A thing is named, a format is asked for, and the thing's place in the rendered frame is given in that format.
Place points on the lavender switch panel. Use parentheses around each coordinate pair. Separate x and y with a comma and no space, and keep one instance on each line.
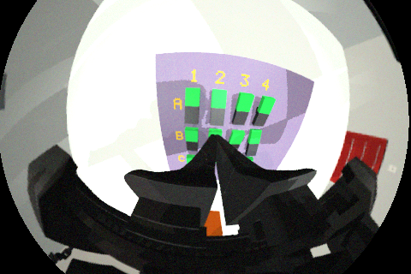
(256,106)

